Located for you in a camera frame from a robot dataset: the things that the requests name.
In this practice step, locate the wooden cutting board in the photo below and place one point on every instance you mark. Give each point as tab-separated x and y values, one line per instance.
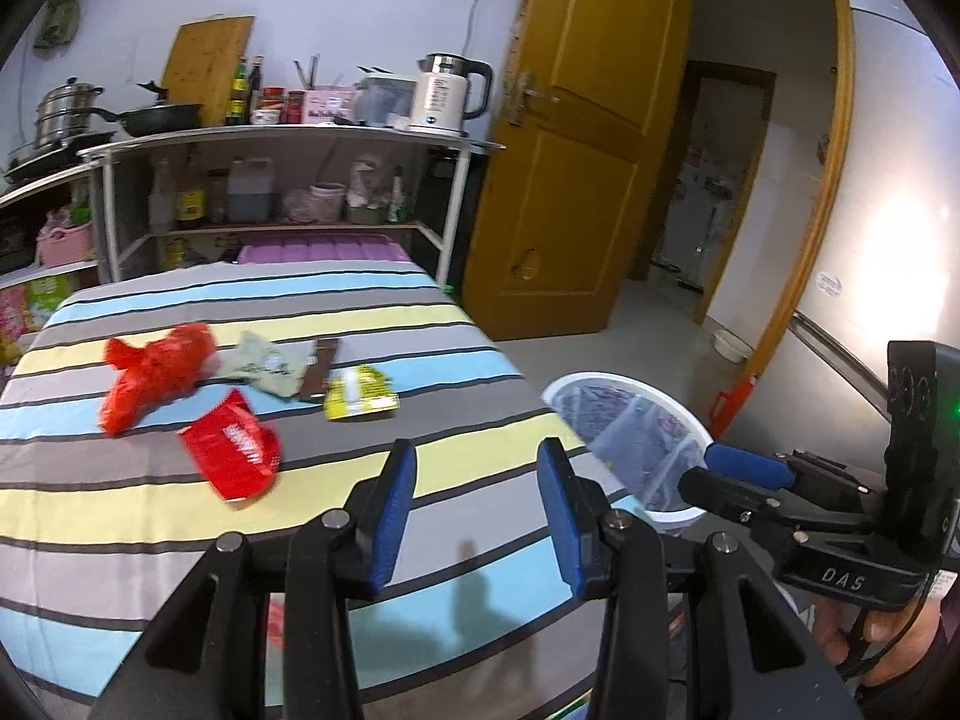
202	67

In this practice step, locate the black frying pan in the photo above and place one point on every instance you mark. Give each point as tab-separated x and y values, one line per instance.
161	118

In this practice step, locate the wooden door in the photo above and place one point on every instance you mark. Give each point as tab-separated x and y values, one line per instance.
585	202

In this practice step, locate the brown wrapper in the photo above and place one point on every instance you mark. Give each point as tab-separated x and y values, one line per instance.
321	367

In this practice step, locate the green bowl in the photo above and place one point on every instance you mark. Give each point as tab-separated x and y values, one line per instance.
366	214

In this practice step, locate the inner wooden doorway frame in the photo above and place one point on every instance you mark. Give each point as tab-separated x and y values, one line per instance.
765	165

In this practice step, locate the pink basket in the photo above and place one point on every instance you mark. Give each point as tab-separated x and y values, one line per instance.
66	246

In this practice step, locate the white shelf unit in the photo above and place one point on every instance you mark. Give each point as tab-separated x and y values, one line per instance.
285	133

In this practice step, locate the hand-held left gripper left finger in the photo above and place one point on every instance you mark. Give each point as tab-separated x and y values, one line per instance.
390	525

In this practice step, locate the white paper bag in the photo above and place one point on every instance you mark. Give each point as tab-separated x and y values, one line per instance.
262	367

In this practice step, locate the pink utensil box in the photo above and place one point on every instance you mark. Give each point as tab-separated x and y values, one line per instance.
328	105

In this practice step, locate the wooden door frame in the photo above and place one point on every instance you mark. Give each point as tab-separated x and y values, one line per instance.
840	127

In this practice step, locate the white tub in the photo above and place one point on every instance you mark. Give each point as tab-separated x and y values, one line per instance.
328	202

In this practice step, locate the red jar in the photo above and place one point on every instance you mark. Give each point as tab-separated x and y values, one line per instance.
295	108
271	106

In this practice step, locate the yellow green wrapper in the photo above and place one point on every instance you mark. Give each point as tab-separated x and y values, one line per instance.
360	390

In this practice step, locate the storage box with pink lid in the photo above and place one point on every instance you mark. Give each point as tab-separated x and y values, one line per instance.
322	249

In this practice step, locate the round white sticker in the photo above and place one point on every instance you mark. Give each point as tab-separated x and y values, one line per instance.
829	285

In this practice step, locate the white electric kettle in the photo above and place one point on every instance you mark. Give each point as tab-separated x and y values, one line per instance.
439	97

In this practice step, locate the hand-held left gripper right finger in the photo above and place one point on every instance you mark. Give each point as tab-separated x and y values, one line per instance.
566	525

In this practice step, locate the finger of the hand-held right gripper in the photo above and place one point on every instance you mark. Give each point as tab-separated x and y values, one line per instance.
750	465
720	495

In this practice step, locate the low wooden shelf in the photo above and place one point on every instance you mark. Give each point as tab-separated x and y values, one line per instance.
30	191

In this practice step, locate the white floor bowl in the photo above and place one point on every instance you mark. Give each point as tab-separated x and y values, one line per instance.
732	346

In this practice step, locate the red plastic object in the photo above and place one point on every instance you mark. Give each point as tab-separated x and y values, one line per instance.
735	405

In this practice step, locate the green hanging cloth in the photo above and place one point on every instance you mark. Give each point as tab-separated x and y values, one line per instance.
61	15

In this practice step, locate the yellow label sauce bottle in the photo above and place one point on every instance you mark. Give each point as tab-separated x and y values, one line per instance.
191	202

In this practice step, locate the clear plastic bottle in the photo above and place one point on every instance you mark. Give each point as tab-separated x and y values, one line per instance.
163	202

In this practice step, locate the red snack bag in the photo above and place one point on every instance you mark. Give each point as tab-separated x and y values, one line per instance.
232	450

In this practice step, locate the bundle of chopsticks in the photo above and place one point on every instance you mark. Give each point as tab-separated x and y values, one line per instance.
311	73

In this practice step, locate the green oil bottle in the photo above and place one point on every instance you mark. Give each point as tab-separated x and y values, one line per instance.
237	97

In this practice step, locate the white plastic bag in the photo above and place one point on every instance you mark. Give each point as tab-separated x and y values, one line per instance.
367	180

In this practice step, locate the steel steamer pot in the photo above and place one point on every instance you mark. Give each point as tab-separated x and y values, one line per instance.
67	112

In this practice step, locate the induction cooker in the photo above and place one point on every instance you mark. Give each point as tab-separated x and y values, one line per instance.
45	163

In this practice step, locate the white bin with liner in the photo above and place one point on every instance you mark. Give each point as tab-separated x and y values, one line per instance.
637	427

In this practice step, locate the person's right hand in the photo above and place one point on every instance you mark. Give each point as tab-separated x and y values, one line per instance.
907	645

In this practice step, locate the red plastic bag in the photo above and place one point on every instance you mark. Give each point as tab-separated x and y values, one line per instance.
150	375

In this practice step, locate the clear container with grey lid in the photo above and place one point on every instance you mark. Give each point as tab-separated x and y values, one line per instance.
382	101

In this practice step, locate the green white tube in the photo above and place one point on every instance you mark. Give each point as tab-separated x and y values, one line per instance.
398	199

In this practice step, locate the colourful printed boxes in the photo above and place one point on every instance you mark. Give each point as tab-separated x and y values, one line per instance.
30	311

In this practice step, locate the grey refrigerator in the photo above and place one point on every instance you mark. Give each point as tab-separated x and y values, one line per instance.
885	165

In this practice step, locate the dark liquid jug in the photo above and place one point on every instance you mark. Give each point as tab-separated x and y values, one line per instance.
249	195

